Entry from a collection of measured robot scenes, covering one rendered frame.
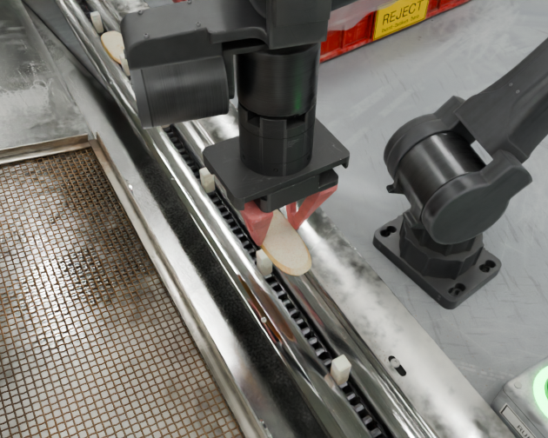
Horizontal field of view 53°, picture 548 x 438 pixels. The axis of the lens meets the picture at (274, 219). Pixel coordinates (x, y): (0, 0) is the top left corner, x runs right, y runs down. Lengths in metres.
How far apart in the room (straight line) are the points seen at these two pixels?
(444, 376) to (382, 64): 0.55
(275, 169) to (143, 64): 0.13
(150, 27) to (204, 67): 0.04
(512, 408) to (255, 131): 0.31
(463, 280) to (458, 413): 0.16
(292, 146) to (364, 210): 0.29
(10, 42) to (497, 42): 0.76
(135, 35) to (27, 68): 0.50
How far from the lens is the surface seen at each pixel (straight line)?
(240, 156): 0.43
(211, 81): 0.35
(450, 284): 0.61
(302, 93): 0.37
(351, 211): 0.68
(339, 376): 0.51
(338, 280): 0.56
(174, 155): 0.71
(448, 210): 0.50
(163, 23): 0.35
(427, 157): 0.52
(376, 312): 0.54
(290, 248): 0.49
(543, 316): 0.64
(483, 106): 0.52
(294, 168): 0.42
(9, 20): 0.97
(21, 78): 0.82
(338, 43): 0.93
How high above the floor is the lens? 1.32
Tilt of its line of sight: 49 degrees down
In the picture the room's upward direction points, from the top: straight up
